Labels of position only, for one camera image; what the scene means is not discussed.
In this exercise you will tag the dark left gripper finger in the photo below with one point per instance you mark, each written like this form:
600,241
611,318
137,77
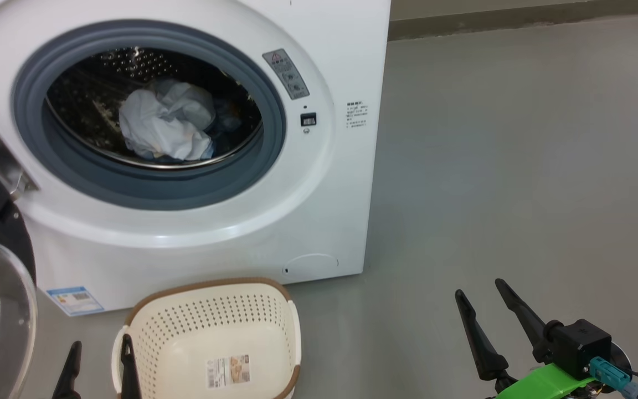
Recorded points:
70,382
129,377

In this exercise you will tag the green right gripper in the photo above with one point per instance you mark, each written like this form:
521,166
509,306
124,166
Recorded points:
546,385

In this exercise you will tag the blue and cream cartoon garment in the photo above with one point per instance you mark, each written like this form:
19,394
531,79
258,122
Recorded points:
164,122

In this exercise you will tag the blue cartoon print garment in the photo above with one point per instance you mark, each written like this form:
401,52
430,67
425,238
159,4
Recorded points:
230,124

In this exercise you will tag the white front-load washing machine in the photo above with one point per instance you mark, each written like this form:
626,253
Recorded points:
297,205

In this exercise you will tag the blue energy label sticker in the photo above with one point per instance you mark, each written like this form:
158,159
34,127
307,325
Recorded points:
75,300

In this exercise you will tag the cream perforated basket brown rim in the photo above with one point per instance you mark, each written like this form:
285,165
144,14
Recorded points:
197,321

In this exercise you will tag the white basket product sticker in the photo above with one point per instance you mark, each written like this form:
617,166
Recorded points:
228,371

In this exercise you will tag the round drain filter cover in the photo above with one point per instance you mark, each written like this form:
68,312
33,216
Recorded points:
312,266

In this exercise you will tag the black printed text label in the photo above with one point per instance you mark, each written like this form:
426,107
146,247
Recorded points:
357,115

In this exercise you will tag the grey warning sticker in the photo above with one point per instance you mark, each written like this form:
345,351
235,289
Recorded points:
286,73

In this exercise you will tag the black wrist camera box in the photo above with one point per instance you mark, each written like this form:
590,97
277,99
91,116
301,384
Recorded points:
582,346

